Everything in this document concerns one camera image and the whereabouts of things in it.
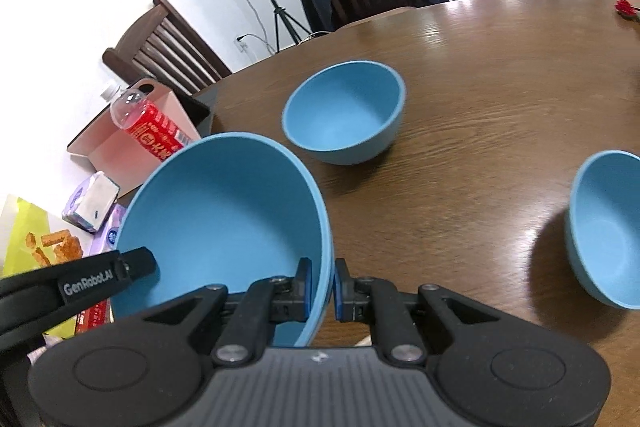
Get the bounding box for small red flower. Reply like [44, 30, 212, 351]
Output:
[615, 0, 640, 22]

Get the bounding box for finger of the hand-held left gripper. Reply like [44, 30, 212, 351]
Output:
[116, 247, 160, 283]

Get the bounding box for pink open box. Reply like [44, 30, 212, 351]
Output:
[66, 78, 211, 202]

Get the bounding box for red label plastic bottle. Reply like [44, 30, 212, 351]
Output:
[102, 82, 201, 162]

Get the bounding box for red box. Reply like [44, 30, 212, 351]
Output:
[75, 299, 114, 336]

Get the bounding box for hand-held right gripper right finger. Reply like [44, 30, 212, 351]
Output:
[333, 258, 501, 368]

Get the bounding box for yellow-green snack bag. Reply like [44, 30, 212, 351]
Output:
[0, 194, 98, 339]

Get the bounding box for blue ribbed bowl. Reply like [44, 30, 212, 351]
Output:
[566, 150, 640, 310]
[282, 61, 406, 166]
[110, 133, 334, 349]

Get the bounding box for white purple tissue packet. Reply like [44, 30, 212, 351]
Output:
[62, 171, 121, 234]

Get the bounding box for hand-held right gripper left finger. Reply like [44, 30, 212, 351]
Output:
[142, 258, 313, 368]

